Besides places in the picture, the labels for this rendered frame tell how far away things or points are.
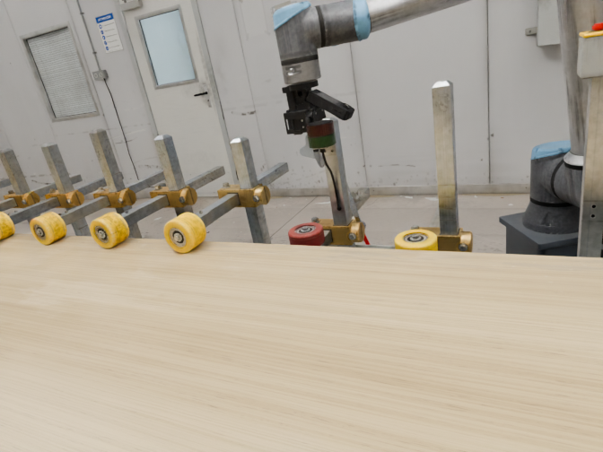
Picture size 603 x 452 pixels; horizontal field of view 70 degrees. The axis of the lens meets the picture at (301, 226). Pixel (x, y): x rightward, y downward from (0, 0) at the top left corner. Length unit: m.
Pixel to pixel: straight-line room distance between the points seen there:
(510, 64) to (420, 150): 0.87
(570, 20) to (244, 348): 1.08
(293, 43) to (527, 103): 2.67
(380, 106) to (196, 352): 3.21
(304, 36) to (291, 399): 0.78
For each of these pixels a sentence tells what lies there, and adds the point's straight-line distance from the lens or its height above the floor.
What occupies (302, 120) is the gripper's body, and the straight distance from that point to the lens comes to 1.08.
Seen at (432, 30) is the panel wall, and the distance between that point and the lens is 3.56.
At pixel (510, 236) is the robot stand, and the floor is 0.54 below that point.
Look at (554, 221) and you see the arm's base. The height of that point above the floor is 0.64.
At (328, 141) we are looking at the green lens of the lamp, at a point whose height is 1.09.
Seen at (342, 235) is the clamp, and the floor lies 0.85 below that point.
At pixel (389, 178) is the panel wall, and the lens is 3.83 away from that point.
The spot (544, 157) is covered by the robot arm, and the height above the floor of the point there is 0.85.
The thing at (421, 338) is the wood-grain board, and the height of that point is 0.90.
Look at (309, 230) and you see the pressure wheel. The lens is 0.97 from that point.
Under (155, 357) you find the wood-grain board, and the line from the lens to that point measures 0.69.
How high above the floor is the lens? 1.27
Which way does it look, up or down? 21 degrees down
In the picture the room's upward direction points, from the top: 11 degrees counter-clockwise
